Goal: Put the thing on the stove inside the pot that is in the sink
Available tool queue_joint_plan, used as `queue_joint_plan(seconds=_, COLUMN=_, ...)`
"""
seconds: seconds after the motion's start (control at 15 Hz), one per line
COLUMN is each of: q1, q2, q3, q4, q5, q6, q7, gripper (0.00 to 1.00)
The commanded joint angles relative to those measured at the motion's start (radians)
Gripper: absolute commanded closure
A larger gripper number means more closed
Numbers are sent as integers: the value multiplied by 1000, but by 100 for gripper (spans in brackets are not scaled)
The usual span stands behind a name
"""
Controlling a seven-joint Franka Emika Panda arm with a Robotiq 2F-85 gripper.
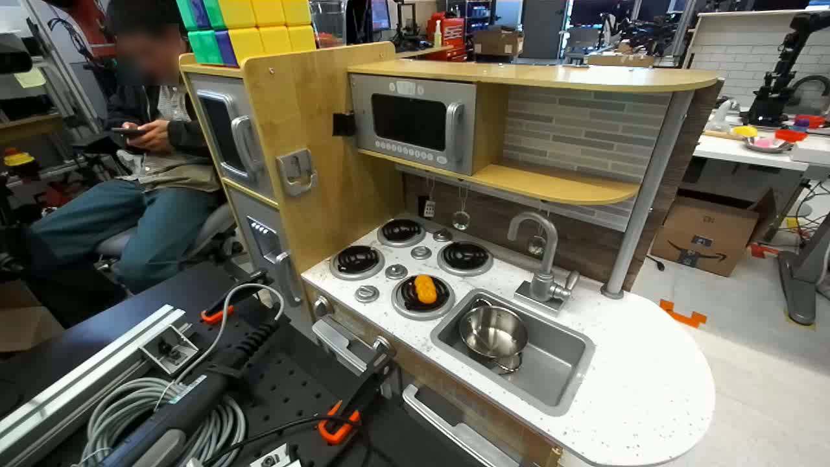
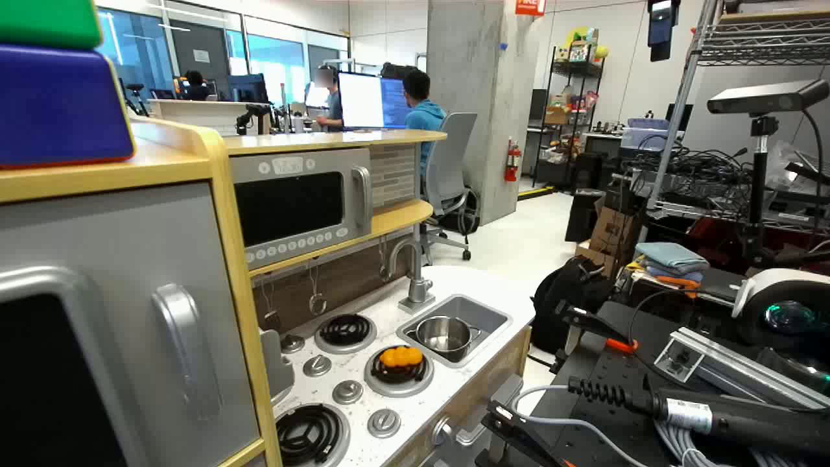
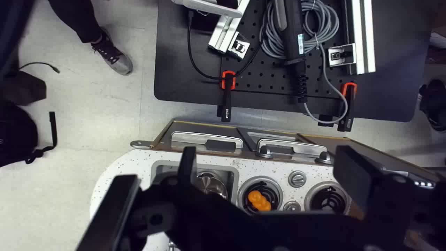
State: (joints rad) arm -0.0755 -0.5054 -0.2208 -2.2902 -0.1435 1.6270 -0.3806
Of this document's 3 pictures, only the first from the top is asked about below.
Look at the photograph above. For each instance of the orange toy food piece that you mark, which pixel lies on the orange toy food piece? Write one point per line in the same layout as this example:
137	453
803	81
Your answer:
427	290

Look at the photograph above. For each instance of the rear left stove burner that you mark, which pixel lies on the rear left stove burner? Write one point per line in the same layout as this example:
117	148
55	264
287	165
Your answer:
401	231

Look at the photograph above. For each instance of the stove burner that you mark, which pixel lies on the stove burner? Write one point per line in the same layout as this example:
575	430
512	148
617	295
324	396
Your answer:
357	264
403	297
466	257
401	231

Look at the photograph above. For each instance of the rear right stove burner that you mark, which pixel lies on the rear right stove burner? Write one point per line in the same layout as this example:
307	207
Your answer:
466	257

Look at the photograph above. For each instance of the front right stove burner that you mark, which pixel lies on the front right stove burner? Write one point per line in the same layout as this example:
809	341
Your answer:
403	297

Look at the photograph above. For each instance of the front left stove burner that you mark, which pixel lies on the front left stove burner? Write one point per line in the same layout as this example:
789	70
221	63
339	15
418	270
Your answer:
357	264

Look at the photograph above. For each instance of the steel pot in sink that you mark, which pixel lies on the steel pot in sink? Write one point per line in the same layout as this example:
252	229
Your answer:
493	334

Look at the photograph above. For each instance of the wooden toy kitchen set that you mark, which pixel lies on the wooden toy kitchen set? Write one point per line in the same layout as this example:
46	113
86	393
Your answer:
480	223

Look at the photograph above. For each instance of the toy microwave oven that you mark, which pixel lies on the toy microwave oven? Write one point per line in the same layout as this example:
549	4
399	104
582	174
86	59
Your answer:
416	120

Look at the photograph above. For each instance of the grey toy faucet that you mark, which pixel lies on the grey toy faucet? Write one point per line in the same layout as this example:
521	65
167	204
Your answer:
544	290

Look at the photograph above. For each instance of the orange clamp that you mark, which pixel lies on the orange clamp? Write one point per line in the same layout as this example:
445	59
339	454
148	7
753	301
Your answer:
339	423

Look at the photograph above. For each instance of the grey toy oven door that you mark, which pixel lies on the grey toy oven door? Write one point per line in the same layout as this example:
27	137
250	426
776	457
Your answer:
231	130

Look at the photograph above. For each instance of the blue plastic bin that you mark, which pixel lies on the blue plastic bin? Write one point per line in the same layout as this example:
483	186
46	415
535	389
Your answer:
220	33

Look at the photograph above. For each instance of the seated person in jeans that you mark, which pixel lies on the seated person in jeans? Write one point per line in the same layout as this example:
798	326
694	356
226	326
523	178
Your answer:
171	188

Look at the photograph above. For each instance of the yellow plastic bins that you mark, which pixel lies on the yellow plastic bins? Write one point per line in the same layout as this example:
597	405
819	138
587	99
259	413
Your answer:
269	28

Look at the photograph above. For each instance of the green plastic bin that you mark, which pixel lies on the green plastic bin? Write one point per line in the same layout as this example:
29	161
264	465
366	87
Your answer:
202	33

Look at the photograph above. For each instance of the cardboard box on floor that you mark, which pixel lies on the cardboard box on floor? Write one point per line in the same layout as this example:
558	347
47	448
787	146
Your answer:
713	231

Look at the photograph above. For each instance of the aluminium extrusion rail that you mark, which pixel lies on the aluminium extrusion rail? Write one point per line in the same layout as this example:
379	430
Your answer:
55	413

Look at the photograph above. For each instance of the black handle tool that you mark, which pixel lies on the black handle tool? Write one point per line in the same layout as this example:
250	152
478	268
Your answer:
167	435

